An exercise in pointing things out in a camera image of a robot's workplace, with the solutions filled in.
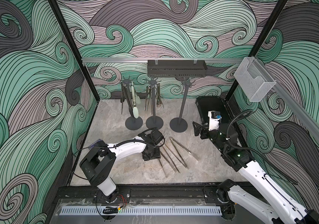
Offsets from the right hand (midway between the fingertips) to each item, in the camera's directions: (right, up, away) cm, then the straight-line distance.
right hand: (199, 121), depth 72 cm
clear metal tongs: (-21, +12, +11) cm, 27 cm away
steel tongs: (-16, -26, +13) cm, 33 cm away
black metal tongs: (-39, +12, +7) cm, 41 cm away
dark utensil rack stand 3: (-5, -5, +31) cm, 32 cm away
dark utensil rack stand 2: (-25, -3, +31) cm, 40 cm away
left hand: (-22, -22, +12) cm, 34 cm away
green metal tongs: (-36, +13, +7) cm, 39 cm away
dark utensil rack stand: (-42, -4, +32) cm, 53 cm away
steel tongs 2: (-12, -15, +23) cm, 30 cm away
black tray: (+19, +11, +43) cm, 49 cm away
